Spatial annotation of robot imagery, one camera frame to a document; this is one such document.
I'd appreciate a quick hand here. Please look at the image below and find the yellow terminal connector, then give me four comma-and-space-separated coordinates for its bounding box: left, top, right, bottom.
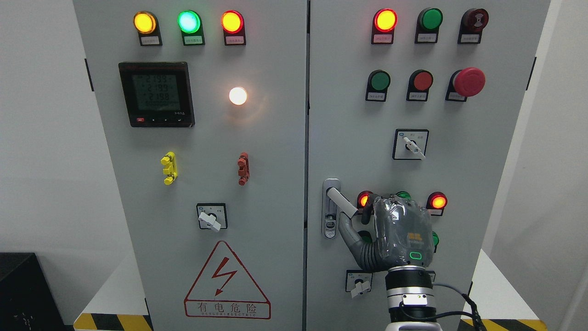
160, 151, 178, 186

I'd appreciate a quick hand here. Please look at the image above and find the black digital power meter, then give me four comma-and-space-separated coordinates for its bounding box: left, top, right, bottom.
118, 62, 195, 127

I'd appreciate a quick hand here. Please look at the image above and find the grey left cabinet door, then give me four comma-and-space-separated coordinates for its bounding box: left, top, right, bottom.
73, 0, 307, 331

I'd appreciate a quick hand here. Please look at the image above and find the green indicator lower middle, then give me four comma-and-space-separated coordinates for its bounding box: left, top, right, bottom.
395, 191, 412, 200

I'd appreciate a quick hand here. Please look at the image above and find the red push button upper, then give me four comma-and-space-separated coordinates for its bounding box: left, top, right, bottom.
406, 69, 434, 102

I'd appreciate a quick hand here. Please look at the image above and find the left door rotary switch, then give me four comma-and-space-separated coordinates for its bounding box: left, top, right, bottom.
196, 203, 228, 233

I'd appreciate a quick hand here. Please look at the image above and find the black cable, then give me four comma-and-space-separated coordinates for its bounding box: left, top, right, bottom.
432, 283, 487, 331

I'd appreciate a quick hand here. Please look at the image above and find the red emergency stop mushroom button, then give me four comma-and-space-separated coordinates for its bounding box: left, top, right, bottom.
445, 67, 486, 102

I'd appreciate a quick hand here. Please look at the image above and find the red lit indicator left door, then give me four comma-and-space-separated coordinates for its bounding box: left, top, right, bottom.
221, 9, 246, 46

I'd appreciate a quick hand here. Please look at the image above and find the white lit indicator light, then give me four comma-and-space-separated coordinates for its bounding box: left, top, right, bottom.
229, 86, 248, 106

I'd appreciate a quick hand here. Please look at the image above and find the red lit indicator lower right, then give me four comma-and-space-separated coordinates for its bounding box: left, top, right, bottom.
426, 191, 448, 216

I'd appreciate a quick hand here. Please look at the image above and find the red electric hazard warning sticker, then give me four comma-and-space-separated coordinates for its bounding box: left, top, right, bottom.
183, 240, 271, 319

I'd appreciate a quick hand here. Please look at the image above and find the green push button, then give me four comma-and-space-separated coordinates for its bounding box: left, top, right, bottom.
432, 231, 440, 250
365, 69, 390, 102
358, 230, 373, 243

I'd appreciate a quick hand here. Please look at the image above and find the bottom left rotary switch white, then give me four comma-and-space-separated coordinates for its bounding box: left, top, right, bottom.
345, 269, 373, 299

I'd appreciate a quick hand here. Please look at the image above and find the green push button lower left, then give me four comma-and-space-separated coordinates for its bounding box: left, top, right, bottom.
358, 230, 373, 243

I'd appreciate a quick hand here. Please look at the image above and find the white platform with hazard stripes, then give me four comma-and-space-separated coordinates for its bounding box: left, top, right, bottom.
68, 251, 547, 331

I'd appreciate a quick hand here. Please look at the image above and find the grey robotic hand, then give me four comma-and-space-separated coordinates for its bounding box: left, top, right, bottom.
338, 194, 434, 273

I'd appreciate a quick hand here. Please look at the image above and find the grey cabinet door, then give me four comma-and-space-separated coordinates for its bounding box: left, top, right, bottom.
306, 0, 550, 331
73, 0, 307, 331

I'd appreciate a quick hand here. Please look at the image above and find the green indicator top right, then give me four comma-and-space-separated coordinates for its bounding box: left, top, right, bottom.
414, 7, 443, 44

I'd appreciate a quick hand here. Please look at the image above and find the black box lower left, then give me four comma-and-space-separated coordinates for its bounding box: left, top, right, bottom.
0, 253, 66, 331

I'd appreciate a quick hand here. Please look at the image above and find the upper right rotary switch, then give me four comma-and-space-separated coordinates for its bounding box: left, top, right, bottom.
392, 129, 429, 160

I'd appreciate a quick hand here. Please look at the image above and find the red lit indicator right top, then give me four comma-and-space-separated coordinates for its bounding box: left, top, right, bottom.
371, 8, 398, 45

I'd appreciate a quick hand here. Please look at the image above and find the red lit indicator lower left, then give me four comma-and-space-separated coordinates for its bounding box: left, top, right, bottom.
357, 190, 373, 209

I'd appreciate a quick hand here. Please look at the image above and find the red terminal connector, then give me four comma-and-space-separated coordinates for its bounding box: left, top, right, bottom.
237, 152, 250, 186

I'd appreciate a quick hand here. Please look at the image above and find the green push button upper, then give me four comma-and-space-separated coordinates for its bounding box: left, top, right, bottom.
365, 69, 390, 102

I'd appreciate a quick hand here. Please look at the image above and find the yellow indicator light top left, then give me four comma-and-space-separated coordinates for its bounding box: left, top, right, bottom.
134, 11, 163, 46

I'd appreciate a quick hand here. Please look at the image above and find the green push button lower right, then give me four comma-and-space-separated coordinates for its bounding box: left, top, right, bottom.
432, 231, 440, 250

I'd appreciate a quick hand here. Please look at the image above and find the silver cabinet door handle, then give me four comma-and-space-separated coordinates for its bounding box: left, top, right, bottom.
322, 178, 358, 239

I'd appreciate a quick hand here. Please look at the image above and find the red lit indicator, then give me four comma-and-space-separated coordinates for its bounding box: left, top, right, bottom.
426, 191, 448, 216
371, 8, 398, 45
357, 190, 373, 209

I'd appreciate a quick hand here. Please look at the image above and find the grey right cabinet door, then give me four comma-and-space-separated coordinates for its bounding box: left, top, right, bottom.
306, 0, 550, 331

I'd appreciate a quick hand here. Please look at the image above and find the green lit indicator light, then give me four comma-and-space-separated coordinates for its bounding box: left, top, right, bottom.
177, 10, 205, 46

